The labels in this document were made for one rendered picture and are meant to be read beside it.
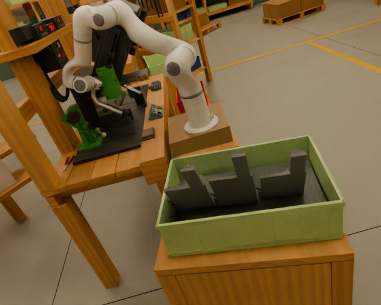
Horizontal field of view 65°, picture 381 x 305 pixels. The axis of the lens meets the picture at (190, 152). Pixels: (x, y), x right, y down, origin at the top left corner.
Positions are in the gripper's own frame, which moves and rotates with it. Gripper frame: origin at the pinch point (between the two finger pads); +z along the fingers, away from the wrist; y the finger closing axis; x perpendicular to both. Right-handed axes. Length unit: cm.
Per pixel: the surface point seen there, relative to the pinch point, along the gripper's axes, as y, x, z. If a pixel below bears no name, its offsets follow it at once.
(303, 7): -216, -280, 547
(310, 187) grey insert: -109, -21, -92
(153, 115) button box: -42.1, -0.2, -5.7
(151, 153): -51, 11, -45
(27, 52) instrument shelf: 27.3, -3.8, -39.0
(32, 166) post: -2, 43, -55
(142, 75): -22.1, -16.9, 14.6
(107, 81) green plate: -5.4, -3.1, 2.8
